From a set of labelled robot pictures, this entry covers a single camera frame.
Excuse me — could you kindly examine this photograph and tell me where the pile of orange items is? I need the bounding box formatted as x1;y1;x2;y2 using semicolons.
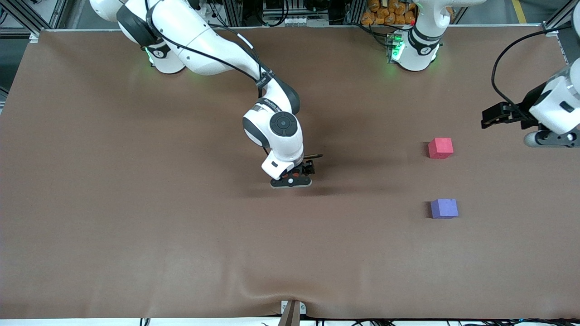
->
361;0;417;26

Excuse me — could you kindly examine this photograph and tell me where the aluminium frame profile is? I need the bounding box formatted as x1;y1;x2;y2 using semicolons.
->
0;0;68;43
543;7;572;64

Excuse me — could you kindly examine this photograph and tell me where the green lit arm base box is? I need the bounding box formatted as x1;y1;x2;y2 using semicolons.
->
386;33;405;63

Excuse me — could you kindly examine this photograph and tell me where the aluminium frame post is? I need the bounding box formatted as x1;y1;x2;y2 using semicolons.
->
345;0;365;24

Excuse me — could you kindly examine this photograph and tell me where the purple foam cube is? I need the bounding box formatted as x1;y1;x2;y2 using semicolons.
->
430;198;459;220

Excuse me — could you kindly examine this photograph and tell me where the red foam cube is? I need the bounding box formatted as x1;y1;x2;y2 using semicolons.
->
428;138;454;159

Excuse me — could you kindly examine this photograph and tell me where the brown table cover cloth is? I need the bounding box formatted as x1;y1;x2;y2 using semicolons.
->
0;25;580;320

